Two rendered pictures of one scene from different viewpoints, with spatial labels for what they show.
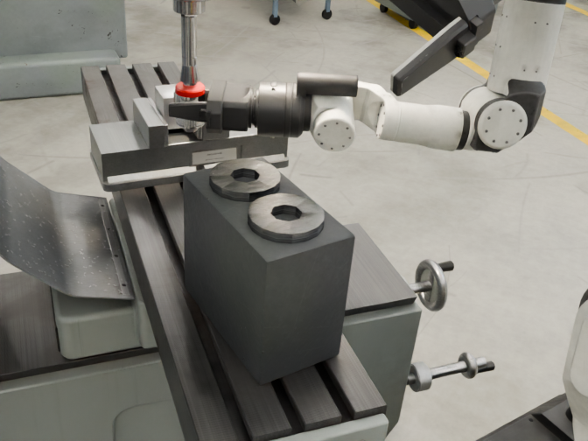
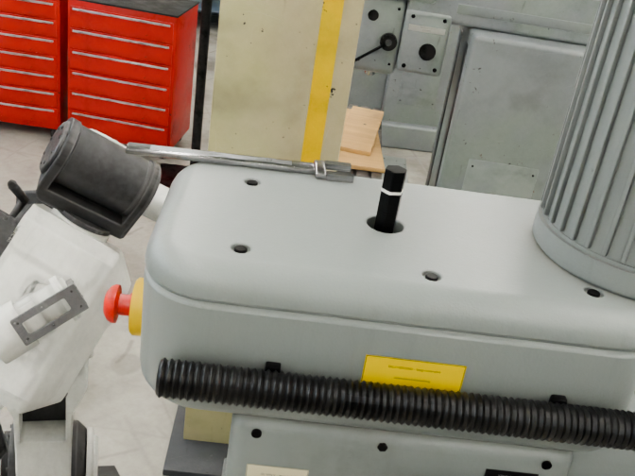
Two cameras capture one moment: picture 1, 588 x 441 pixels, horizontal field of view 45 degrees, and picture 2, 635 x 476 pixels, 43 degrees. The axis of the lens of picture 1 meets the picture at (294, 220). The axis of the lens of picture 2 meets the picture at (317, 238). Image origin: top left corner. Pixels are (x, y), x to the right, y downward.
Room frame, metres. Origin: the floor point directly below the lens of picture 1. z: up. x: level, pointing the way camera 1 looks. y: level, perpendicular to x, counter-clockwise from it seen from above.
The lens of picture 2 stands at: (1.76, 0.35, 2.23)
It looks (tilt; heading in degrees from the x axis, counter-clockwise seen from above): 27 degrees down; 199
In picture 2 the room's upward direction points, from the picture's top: 9 degrees clockwise
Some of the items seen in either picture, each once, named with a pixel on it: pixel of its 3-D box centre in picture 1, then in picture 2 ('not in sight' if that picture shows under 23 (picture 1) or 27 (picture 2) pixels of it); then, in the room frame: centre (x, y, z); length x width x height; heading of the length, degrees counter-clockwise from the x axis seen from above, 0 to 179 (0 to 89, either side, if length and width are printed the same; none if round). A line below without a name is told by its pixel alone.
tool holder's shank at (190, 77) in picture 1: (189, 52); not in sight; (1.06, 0.18, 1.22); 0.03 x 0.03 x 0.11
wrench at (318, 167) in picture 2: not in sight; (240, 160); (1.02, 0.00, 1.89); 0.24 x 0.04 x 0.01; 116
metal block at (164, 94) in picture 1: (173, 106); not in sight; (1.18, 0.23, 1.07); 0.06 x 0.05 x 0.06; 26
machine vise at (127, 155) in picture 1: (190, 134); not in sight; (1.19, 0.20, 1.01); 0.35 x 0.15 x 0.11; 116
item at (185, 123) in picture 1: (190, 108); not in sight; (1.06, 0.18, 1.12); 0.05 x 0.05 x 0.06
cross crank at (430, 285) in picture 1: (416, 288); not in sight; (1.25, -0.28, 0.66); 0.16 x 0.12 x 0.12; 113
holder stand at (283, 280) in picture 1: (261, 260); not in sight; (0.75, 0.04, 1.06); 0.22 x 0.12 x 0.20; 34
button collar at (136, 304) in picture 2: not in sight; (144, 307); (1.15, -0.03, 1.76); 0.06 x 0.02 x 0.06; 23
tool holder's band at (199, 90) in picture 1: (190, 88); not in sight; (1.06, 0.18, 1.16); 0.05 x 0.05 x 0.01
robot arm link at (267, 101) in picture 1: (247, 108); not in sight; (1.06, 0.09, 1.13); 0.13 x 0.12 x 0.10; 2
